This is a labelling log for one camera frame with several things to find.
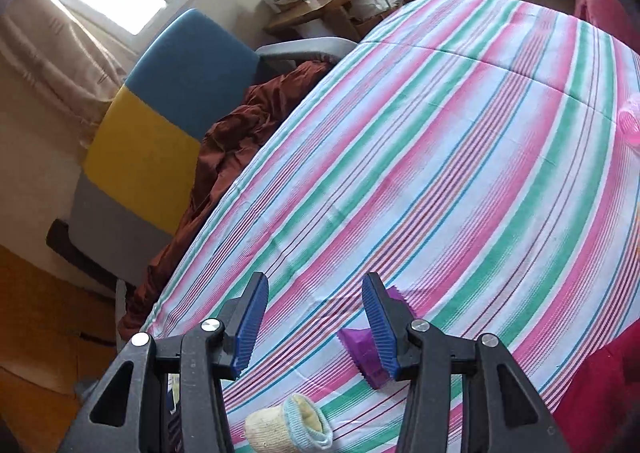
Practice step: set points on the tricolour headboard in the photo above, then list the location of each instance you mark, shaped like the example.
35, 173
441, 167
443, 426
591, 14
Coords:
136, 179

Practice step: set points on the pink patterned curtain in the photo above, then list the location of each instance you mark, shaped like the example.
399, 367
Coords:
59, 58

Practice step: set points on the wooden desk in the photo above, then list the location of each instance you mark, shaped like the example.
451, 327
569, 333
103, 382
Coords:
331, 13

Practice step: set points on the maroon blanket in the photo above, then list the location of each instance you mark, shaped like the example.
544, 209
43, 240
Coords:
226, 150

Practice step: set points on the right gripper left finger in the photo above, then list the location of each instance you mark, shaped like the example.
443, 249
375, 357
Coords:
242, 317

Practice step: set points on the small purple snack packet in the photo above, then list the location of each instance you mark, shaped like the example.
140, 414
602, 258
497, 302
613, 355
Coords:
360, 346

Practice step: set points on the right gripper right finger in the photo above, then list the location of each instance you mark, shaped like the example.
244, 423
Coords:
388, 320

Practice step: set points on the red quilt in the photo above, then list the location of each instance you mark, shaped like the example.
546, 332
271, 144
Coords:
599, 412

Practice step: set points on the cream sock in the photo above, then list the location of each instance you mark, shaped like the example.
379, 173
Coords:
295, 425

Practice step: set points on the striped bed sheet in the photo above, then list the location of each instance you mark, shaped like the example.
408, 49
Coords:
467, 152

